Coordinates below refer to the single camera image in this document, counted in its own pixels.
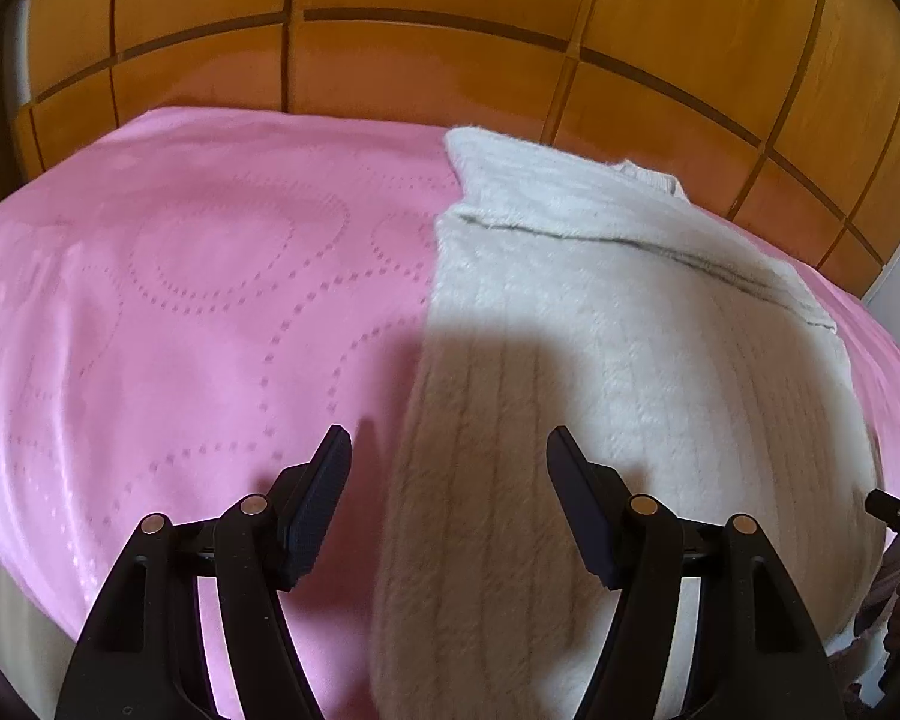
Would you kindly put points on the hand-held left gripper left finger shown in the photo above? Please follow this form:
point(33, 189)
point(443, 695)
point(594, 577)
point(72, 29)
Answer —
point(315, 510)

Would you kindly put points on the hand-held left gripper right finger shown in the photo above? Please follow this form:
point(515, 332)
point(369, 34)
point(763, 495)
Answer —
point(581, 510)

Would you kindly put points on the white knit sweater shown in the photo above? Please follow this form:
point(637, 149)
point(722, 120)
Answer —
point(607, 315)

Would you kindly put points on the pink dotted blanket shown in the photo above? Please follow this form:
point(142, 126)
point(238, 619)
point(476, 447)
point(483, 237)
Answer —
point(195, 277)

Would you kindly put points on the beige mattress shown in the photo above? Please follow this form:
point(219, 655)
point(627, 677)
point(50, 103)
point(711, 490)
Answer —
point(22, 607)

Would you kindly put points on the wooden panelled wardrobe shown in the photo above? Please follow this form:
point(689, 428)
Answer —
point(435, 52)

